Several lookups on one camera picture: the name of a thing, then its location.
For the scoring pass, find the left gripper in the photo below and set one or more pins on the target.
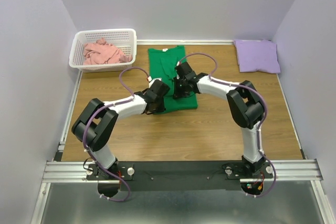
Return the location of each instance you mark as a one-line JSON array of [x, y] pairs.
[[156, 107]]

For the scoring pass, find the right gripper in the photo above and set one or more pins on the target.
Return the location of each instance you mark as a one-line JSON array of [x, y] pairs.
[[179, 91]]

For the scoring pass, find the green t-shirt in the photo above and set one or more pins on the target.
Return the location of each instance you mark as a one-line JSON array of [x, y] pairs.
[[162, 65]]

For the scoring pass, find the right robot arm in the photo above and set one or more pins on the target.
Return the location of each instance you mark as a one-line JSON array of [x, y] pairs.
[[247, 107]]

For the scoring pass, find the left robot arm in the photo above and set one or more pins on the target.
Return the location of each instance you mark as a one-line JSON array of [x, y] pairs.
[[95, 124]]

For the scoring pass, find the white plastic basket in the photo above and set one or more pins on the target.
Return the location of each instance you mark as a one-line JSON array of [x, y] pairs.
[[125, 39]]

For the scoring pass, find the pink t-shirt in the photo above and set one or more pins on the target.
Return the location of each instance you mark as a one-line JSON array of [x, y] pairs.
[[102, 53]]

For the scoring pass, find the folded purple t-shirt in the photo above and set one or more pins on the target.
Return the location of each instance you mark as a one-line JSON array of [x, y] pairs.
[[254, 56]]

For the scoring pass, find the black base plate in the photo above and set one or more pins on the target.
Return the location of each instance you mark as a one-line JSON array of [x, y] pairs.
[[180, 176]]

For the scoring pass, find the aluminium rail frame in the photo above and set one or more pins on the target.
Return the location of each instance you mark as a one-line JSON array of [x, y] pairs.
[[288, 169]]

